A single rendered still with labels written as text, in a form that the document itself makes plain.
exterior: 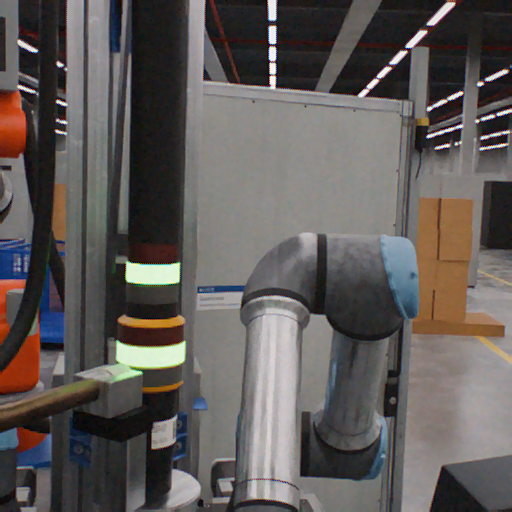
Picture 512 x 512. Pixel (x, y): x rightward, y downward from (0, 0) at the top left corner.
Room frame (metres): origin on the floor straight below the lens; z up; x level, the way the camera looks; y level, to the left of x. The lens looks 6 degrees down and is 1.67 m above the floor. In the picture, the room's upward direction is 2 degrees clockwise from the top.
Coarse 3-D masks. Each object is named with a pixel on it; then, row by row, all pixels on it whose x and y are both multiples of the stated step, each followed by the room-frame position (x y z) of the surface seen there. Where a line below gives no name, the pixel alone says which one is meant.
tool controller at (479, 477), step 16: (448, 464) 1.05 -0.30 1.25; (464, 464) 1.05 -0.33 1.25; (480, 464) 1.06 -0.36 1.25; (496, 464) 1.07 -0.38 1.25; (448, 480) 1.03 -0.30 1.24; (464, 480) 1.02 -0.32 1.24; (480, 480) 1.02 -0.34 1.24; (496, 480) 1.03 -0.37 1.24; (448, 496) 1.03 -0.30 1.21; (464, 496) 1.00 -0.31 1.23; (480, 496) 0.98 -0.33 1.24; (496, 496) 0.99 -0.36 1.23
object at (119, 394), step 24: (120, 384) 0.41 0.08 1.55; (96, 408) 0.41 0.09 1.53; (120, 408) 0.41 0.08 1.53; (144, 408) 0.42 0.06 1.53; (96, 432) 0.41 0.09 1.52; (120, 432) 0.40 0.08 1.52; (144, 432) 0.42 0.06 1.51; (96, 456) 0.43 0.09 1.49; (120, 456) 0.42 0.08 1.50; (144, 456) 0.43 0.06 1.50; (96, 480) 0.43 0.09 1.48; (120, 480) 0.42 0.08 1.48; (144, 480) 0.43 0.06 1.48; (192, 480) 0.47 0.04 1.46; (96, 504) 0.44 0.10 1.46; (120, 504) 0.42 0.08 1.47; (144, 504) 0.43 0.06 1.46; (168, 504) 0.43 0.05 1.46; (192, 504) 0.44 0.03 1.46
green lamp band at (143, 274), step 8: (128, 264) 0.45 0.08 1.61; (128, 272) 0.45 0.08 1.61; (136, 272) 0.44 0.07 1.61; (144, 272) 0.44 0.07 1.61; (152, 272) 0.44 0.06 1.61; (160, 272) 0.44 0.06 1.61; (168, 272) 0.44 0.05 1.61; (176, 272) 0.45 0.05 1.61; (128, 280) 0.45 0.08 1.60; (136, 280) 0.44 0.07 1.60; (144, 280) 0.44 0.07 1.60; (152, 280) 0.44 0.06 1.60; (160, 280) 0.44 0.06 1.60; (168, 280) 0.44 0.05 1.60; (176, 280) 0.45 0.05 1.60
